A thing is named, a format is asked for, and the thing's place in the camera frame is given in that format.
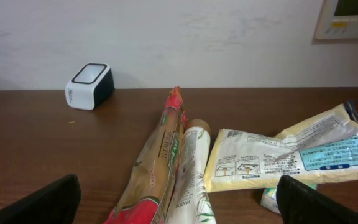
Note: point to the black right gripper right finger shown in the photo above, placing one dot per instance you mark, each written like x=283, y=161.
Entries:
x=300, y=204

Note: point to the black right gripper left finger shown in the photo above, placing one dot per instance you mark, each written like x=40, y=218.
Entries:
x=57, y=202

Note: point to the teal tissue pack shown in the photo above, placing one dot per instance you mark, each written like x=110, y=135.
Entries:
x=269, y=200

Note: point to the white crinkled snack bag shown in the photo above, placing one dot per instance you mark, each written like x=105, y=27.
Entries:
x=321, y=149

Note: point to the orange spaghetti packet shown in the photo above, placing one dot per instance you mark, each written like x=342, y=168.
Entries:
x=148, y=194

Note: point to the white tube with gold cap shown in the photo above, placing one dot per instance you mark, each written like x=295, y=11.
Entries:
x=190, y=203

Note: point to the white barcode scanner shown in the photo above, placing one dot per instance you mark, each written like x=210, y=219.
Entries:
x=91, y=86

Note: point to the white wall control panel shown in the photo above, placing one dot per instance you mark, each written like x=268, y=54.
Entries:
x=337, y=20

